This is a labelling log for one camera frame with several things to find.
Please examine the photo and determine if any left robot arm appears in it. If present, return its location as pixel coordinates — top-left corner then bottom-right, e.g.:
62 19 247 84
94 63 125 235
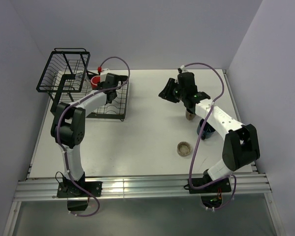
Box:
51 72 129 198

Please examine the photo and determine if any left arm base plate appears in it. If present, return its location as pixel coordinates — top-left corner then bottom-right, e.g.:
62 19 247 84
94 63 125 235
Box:
57 181 102 198

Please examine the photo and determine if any small beige stone bowl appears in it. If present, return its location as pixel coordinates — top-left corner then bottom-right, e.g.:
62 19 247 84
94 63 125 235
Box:
177 142 192 157

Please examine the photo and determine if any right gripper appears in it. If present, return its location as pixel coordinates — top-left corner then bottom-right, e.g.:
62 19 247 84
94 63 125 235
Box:
158 78 186 103

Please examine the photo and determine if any black wire dish rack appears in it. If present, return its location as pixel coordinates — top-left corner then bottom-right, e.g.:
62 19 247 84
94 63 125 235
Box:
36 48 129 121

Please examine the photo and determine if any red ceramic mug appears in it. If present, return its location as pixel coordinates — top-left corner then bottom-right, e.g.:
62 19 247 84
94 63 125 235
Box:
90 75 101 90

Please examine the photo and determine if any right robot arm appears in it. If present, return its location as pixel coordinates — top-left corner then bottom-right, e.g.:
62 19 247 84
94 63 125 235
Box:
159 72 260 192

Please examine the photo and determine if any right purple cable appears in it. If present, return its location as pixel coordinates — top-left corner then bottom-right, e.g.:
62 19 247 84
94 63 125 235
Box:
186 61 237 209

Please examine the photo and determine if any aluminium mounting rail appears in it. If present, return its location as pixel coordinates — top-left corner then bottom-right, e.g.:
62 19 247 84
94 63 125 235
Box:
13 172 272 202

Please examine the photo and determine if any dark blue mug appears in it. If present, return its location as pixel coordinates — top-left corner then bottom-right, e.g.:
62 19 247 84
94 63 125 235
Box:
197 119 215 140

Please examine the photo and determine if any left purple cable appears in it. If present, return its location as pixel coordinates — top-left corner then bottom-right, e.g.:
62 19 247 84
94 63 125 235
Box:
56 57 131 217

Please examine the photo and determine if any clear glass tumbler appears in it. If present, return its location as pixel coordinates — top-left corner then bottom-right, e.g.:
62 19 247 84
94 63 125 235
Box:
74 72 86 87

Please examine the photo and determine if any brown ribbed mug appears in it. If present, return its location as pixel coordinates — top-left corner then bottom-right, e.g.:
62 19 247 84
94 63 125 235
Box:
185 109 196 120

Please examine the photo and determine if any purple cable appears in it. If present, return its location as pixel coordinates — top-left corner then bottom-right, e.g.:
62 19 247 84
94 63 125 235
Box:
56 57 131 217
186 61 237 209

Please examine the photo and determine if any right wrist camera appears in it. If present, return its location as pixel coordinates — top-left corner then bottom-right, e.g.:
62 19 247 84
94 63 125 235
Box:
178 65 188 74

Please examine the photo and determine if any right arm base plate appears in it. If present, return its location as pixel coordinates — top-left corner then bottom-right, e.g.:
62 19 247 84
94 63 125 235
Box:
183 177 232 194

